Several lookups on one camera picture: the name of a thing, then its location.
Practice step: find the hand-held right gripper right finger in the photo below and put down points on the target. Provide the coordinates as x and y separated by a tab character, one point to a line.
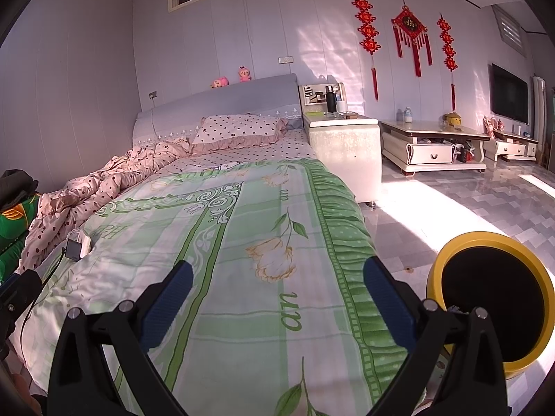
388	301

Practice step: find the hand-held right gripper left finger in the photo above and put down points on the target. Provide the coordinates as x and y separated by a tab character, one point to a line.
167	301

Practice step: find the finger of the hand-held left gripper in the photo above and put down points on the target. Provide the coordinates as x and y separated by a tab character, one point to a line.
21	288

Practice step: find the yellow round bin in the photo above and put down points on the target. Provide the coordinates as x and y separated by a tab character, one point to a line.
498	294

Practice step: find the black charger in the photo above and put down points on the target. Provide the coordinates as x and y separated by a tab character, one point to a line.
73	249

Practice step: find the green floral cushion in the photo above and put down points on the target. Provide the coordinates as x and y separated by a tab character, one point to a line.
13	221

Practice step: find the white power strip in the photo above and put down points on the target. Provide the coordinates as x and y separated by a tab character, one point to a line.
84	242

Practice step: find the dark folded cloth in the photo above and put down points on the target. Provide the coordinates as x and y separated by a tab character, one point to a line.
15	186

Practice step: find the pink dotted quilt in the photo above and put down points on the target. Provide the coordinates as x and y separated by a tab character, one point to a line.
86	199

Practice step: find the green floral bedspread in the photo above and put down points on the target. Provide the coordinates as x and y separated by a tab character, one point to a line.
260	208

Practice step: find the white nightstand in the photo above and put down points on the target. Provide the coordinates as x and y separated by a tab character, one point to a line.
342	156

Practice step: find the white cabinet with drawer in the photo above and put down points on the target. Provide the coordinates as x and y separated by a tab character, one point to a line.
429	154

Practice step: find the dotted ruffled pillow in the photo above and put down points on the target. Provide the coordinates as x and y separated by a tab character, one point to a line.
238	130

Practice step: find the clear plastic bottle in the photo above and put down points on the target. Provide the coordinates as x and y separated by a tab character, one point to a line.
406	116

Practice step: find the dotted bed sheet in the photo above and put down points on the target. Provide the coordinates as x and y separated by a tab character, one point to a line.
277	147

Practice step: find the yellow toy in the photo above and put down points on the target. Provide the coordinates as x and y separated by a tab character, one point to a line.
453	120

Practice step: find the small white cabinet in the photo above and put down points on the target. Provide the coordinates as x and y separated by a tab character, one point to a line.
511	149

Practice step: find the pink figurine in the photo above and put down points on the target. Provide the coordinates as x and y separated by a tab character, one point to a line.
492	125

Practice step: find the grey padded bed headboard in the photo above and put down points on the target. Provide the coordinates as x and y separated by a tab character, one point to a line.
217	99

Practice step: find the black thermos bottle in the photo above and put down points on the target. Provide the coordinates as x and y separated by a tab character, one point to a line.
331	99

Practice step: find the white standing air conditioner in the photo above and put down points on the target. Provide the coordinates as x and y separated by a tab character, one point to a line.
538	108

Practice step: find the red diamond knot hanging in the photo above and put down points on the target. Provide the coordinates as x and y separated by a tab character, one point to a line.
409	24

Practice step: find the black wall television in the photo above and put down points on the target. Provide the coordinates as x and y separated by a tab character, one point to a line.
509	93

